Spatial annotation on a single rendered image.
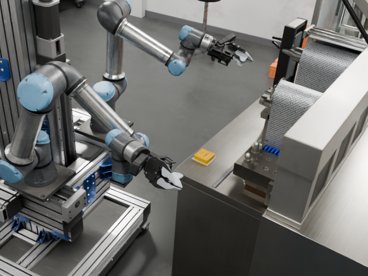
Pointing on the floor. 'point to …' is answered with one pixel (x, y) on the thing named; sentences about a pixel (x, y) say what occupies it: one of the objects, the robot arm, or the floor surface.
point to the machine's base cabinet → (211, 236)
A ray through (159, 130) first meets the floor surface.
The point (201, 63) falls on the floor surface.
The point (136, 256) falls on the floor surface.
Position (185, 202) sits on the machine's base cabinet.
